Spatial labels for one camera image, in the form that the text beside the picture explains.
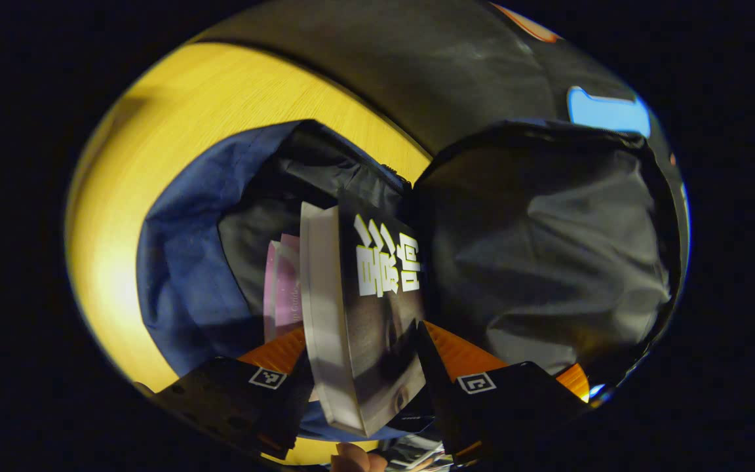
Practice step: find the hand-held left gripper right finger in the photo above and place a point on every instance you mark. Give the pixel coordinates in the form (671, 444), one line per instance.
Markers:
(508, 406)

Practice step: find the black book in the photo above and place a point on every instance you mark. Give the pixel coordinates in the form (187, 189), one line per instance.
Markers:
(377, 314)

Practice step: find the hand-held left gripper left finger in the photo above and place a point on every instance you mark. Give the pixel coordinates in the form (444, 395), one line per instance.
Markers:
(233, 400)

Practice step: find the pink book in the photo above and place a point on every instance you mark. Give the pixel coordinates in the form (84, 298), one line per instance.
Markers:
(282, 288)

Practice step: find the black backdrop cloth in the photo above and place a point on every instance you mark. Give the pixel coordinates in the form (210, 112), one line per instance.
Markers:
(449, 65)

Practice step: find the blue schoolbag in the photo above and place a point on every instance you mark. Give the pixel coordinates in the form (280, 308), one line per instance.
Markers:
(181, 275)

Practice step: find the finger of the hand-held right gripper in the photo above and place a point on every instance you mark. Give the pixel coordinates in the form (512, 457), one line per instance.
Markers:
(577, 382)

